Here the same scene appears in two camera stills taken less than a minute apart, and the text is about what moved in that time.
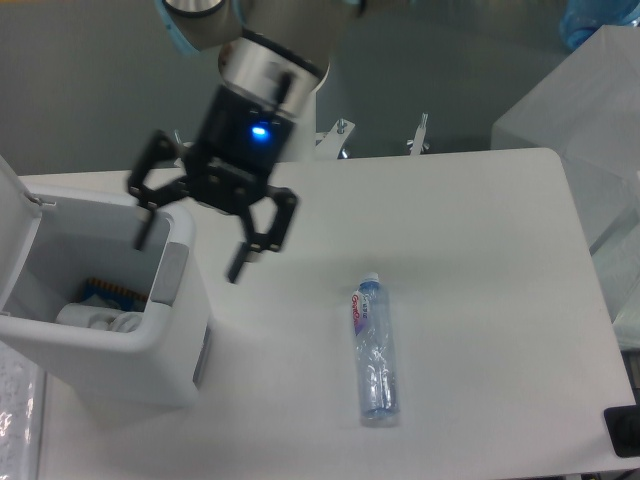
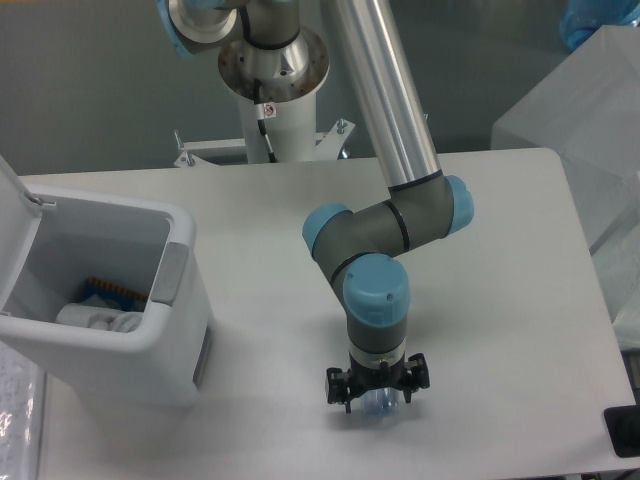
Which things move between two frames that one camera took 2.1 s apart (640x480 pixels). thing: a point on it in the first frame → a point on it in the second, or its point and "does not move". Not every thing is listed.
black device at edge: (623, 429) does not move
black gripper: (229, 170) → (361, 377)
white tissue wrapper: (91, 316) does not move
